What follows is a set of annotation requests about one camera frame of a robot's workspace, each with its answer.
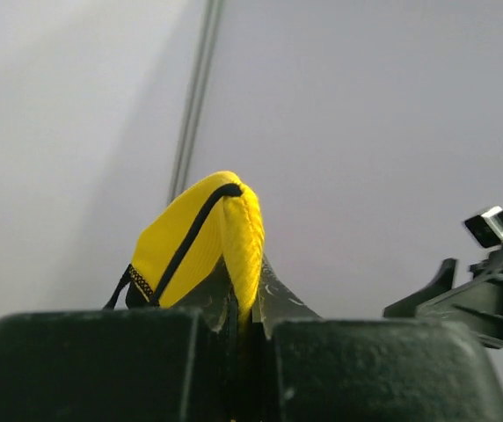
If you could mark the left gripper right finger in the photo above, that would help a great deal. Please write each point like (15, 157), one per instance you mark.
(315, 369)

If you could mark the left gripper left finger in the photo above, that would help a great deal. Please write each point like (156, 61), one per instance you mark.
(122, 365)

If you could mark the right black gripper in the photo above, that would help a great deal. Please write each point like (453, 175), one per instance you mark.
(478, 304)

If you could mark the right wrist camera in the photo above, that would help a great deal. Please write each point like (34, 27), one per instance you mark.
(486, 227)

